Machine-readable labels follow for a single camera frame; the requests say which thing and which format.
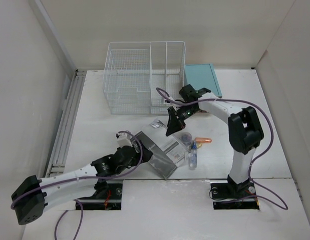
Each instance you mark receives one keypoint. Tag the small round clear container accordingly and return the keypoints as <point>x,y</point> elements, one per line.
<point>186,138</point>

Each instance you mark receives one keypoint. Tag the grey white booklet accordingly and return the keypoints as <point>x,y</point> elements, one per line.
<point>168,151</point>

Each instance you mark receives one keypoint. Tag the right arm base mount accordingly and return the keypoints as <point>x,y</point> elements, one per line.
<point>225,198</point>

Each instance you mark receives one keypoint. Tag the orange marker pen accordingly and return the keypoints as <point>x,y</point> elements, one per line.
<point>203,140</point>

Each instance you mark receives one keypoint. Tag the teal drawer box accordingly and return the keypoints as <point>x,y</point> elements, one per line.
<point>202,76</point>

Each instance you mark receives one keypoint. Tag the white wire mesh organizer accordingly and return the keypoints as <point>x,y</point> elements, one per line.
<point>134,70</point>

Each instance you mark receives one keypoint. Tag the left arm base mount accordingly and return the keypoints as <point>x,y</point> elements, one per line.
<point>107,198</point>

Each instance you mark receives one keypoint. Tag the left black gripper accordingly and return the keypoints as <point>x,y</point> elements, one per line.
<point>145,154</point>

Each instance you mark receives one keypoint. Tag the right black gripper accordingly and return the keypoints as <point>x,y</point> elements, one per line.
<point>174,124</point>

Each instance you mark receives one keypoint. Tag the clear blue glue bottle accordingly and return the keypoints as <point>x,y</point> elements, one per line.
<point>192,156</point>

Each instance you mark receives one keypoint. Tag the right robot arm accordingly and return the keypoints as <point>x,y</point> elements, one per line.
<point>244,128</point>

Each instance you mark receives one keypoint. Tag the aluminium rail frame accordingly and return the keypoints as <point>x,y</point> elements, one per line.
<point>60,145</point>

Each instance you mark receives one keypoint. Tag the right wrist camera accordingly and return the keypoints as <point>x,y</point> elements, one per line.
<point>168,101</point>

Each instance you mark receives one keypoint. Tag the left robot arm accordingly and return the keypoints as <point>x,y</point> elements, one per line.
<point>34,196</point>

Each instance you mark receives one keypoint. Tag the small silver packet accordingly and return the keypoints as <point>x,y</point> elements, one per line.
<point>157,124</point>

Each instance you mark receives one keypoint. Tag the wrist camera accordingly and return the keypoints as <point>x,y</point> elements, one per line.
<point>124,139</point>
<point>168,101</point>

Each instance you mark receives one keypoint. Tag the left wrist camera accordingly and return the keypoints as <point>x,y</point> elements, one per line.
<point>124,139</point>

